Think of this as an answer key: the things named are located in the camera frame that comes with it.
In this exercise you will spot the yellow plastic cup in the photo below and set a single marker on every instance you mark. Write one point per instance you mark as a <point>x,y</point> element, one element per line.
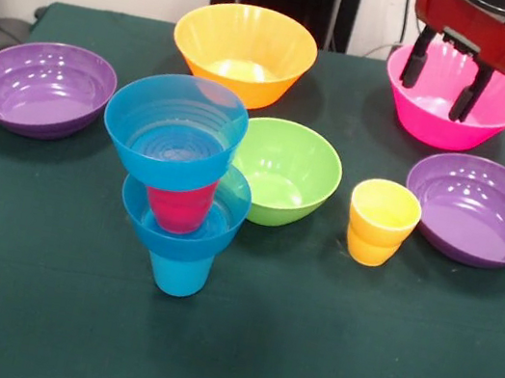
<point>372,244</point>

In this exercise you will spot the purple plastic bowl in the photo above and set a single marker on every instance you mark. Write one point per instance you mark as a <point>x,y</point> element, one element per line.
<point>476,223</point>
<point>38,97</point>

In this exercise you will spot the green plastic bowl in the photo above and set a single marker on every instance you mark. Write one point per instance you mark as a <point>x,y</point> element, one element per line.
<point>302,158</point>

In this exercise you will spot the pink plastic bowl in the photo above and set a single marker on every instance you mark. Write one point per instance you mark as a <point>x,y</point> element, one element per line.
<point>446,130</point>

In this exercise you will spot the orange plastic bowl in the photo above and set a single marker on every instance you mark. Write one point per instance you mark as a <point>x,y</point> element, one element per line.
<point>243,45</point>

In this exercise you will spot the blue plastic cup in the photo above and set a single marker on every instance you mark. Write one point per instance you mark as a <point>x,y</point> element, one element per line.
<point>178,279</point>

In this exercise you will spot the small blue plastic bowl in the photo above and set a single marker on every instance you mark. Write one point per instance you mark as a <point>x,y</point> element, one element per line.
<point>158,167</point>
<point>179,244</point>

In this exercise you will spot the red plastic cup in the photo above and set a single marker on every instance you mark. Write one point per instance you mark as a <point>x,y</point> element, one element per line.
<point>177,210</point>

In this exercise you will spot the grey rounded base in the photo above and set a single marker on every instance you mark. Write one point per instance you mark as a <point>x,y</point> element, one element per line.
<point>8,33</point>

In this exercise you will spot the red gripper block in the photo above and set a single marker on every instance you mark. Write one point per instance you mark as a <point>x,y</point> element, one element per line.
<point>476,32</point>

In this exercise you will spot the small black table clamp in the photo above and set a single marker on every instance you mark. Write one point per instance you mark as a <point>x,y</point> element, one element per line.
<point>41,11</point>

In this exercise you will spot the dark green tablecloth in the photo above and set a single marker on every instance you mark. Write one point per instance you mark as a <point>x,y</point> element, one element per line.
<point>225,341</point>

